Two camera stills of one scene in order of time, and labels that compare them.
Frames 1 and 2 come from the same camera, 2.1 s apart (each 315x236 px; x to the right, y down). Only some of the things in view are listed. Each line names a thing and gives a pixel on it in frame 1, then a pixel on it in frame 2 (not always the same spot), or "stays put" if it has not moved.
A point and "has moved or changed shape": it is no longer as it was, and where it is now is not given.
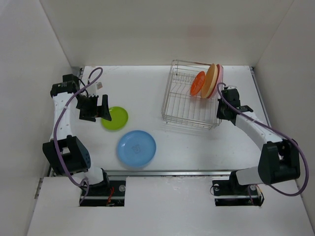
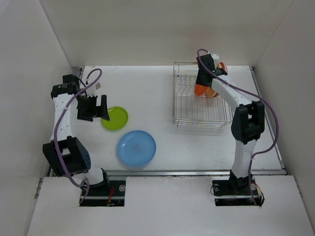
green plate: [119, 117] stays put
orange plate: [197, 83] has moved or changed shape
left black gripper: [96, 111] stays put
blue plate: [136, 149] stays put
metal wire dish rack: [192, 95] has moved or changed shape
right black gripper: [219, 114] -> [198, 80]
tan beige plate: [209, 80] has moved or changed shape
